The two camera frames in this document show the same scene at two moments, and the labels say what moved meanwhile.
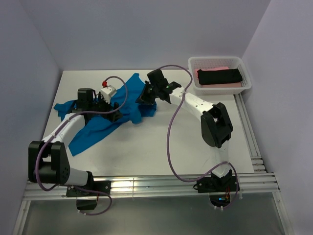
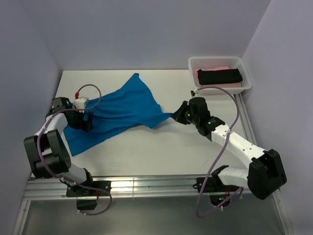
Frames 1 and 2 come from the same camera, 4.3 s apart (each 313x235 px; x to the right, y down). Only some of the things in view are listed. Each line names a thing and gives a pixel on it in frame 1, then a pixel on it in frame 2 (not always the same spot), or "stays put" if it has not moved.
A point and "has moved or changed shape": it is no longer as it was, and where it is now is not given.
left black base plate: (100, 185) stays put
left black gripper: (108, 106) -> (86, 125)
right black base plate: (211, 184) stays put
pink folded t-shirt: (238, 84) stays put
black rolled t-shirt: (219, 76) stays put
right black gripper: (144, 99) -> (178, 115)
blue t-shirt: (124, 101) has moved or changed shape
